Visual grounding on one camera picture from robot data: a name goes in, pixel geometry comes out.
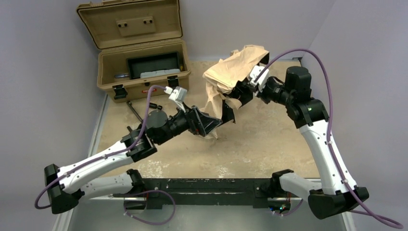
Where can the metal can in case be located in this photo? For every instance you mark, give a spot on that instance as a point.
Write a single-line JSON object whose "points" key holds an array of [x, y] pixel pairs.
{"points": [[121, 77]]}

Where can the black hex key tool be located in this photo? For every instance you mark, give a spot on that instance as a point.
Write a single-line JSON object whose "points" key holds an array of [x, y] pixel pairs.
{"points": [[136, 114]]}

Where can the beige folding umbrella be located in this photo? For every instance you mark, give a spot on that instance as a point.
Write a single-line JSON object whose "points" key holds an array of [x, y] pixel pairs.
{"points": [[221, 78]]}

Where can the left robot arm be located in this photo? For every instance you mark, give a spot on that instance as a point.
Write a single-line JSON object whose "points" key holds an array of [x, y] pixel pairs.
{"points": [[67, 186]]}

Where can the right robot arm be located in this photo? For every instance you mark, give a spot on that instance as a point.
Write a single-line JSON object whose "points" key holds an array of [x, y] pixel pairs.
{"points": [[337, 192]]}

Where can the black tray in case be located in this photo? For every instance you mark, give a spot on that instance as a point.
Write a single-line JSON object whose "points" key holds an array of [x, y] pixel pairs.
{"points": [[155, 62]]}

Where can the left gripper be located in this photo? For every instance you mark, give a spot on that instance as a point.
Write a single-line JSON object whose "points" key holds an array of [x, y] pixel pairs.
{"points": [[194, 120]]}

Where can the small black cylinder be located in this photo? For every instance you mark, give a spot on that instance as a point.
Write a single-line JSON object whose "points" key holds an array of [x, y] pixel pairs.
{"points": [[155, 106]]}

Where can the grey box in case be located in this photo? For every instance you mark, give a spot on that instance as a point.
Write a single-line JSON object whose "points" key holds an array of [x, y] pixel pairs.
{"points": [[158, 73]]}

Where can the tan hard case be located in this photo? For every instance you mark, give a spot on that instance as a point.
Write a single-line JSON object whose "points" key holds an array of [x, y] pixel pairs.
{"points": [[123, 29]]}

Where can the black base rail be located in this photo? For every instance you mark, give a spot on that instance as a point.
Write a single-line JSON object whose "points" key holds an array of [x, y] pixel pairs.
{"points": [[256, 193]]}

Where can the aluminium frame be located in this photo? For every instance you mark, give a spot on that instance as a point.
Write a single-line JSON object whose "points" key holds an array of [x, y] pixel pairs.
{"points": [[64, 221]]}

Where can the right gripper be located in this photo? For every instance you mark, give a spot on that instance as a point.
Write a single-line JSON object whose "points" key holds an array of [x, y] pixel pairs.
{"points": [[243, 90]]}

